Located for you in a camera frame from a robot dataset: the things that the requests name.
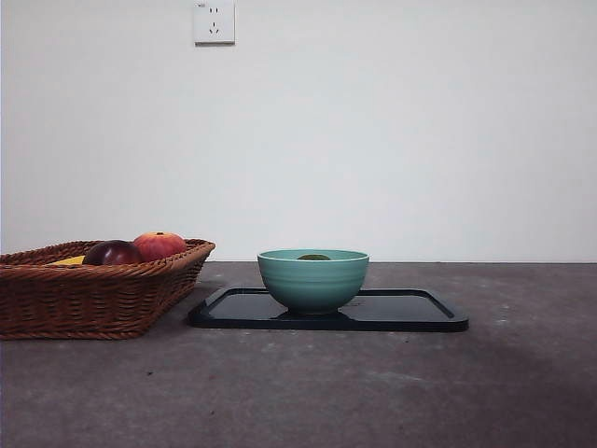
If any dark purple plum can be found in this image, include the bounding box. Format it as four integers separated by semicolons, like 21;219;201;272
82;239;145;267

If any white wall socket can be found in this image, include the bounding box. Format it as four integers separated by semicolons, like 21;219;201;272
193;0;237;47

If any red orange peach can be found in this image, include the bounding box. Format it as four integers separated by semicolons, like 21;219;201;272
132;231;188;262

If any black rectangular tray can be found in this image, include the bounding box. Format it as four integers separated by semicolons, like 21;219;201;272
187;287;471;333

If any brown wicker basket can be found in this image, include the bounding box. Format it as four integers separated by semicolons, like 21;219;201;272
0;238;217;342

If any teal ceramic bowl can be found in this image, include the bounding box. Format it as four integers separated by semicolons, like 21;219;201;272
257;248;371;316

